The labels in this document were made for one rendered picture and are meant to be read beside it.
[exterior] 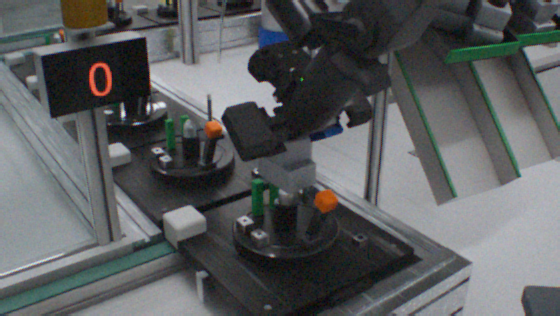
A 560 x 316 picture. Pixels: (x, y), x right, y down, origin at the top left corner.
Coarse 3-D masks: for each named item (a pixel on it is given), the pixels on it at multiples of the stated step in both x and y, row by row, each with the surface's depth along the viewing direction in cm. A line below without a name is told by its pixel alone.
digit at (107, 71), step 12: (108, 48) 62; (84, 60) 61; (96, 60) 62; (108, 60) 62; (84, 72) 61; (96, 72) 62; (108, 72) 63; (84, 84) 62; (96, 84) 63; (108, 84) 63; (120, 84) 64; (84, 96) 62; (96, 96) 63; (108, 96) 64; (120, 96) 65
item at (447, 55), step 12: (420, 36) 75; (432, 36) 73; (444, 36) 76; (456, 36) 77; (504, 36) 78; (432, 48) 74; (444, 48) 72; (456, 48) 75; (468, 48) 72; (480, 48) 73; (492, 48) 74; (504, 48) 75; (516, 48) 76; (444, 60) 72; (456, 60) 72; (468, 60) 74; (480, 60) 75
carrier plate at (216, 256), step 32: (224, 224) 79; (352, 224) 79; (192, 256) 73; (224, 256) 72; (352, 256) 72; (384, 256) 72; (224, 288) 67; (256, 288) 67; (288, 288) 67; (320, 288) 67
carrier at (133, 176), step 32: (192, 128) 91; (128, 160) 96; (160, 160) 90; (192, 160) 92; (224, 160) 92; (256, 160) 97; (128, 192) 88; (160, 192) 87; (192, 192) 87; (224, 192) 87; (160, 224) 80
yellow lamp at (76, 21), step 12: (60, 0) 60; (72, 0) 58; (84, 0) 59; (96, 0) 59; (72, 12) 59; (84, 12) 59; (96, 12) 60; (72, 24) 60; (84, 24) 60; (96, 24) 60
